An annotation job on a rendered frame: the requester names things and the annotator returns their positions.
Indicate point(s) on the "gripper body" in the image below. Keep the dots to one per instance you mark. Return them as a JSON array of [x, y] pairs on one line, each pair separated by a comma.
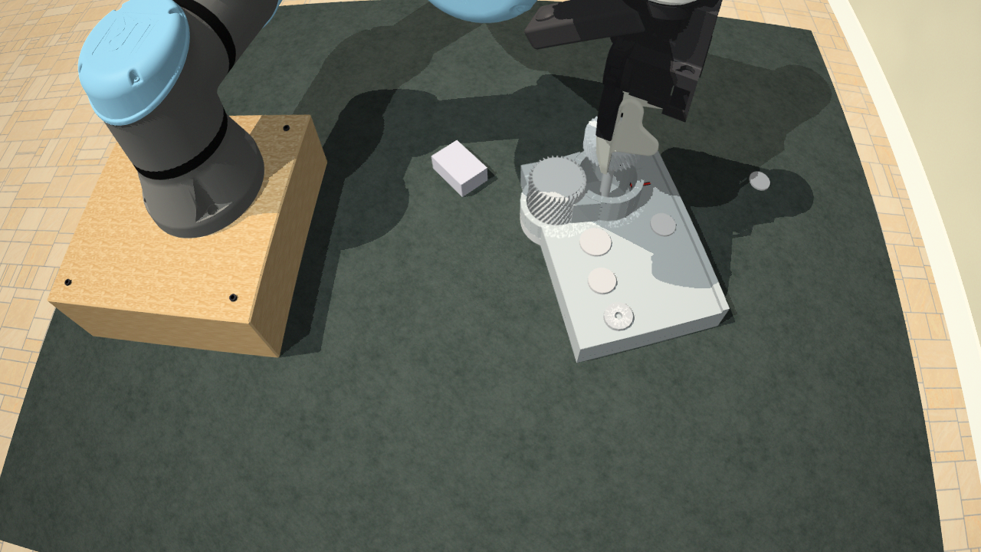
[[668, 53]]

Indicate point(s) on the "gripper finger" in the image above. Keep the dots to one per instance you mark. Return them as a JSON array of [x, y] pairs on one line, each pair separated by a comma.
[[643, 102], [613, 135]]

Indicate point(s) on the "white flat washer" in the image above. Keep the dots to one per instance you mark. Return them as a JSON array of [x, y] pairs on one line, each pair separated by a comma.
[[614, 323]]

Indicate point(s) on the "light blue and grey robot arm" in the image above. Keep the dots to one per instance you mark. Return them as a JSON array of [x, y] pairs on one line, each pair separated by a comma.
[[151, 71]]

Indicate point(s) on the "grey toothed gear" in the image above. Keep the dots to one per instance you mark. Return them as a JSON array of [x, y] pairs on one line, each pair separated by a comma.
[[618, 160]]

